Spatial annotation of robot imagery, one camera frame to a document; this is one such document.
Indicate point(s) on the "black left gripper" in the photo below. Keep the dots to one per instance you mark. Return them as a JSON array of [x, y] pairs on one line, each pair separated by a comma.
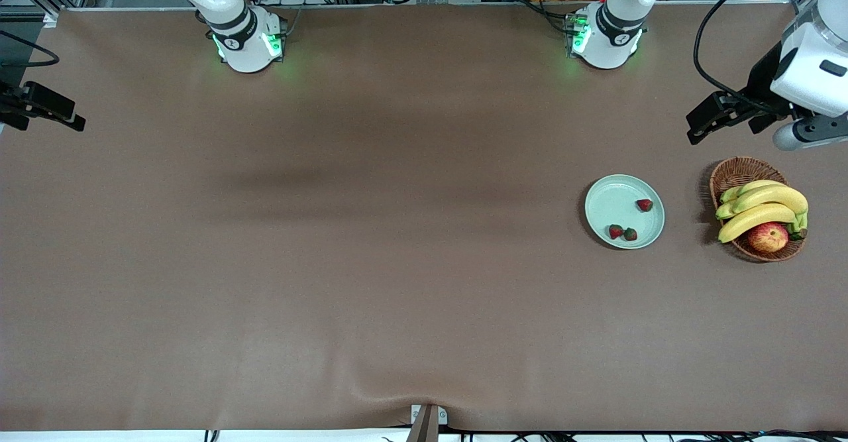
[[757, 101]]

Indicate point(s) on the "red plastic strawberry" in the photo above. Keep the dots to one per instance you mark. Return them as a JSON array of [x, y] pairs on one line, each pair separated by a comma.
[[631, 234], [616, 231], [644, 205]]

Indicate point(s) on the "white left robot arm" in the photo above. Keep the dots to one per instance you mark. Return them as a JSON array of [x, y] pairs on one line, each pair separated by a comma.
[[606, 44]]

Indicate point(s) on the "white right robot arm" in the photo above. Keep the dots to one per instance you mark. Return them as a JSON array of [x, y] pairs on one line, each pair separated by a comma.
[[245, 51]]

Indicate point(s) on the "light green round plate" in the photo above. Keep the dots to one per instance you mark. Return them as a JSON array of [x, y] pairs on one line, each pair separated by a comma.
[[613, 200]]

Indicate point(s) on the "brown wicker basket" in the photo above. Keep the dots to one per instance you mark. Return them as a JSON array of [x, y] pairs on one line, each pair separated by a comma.
[[739, 171]]

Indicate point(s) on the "yellow banana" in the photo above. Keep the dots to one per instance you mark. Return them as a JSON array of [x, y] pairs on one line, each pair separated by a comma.
[[782, 197], [730, 194], [755, 217]]

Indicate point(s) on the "red yellow apple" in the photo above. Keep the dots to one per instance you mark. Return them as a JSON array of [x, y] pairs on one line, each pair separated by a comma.
[[767, 237]]

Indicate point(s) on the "brown table mat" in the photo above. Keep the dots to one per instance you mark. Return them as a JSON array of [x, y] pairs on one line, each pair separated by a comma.
[[424, 336]]

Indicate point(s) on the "metal bracket with bar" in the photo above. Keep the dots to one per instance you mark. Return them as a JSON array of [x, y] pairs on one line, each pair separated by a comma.
[[425, 425]]

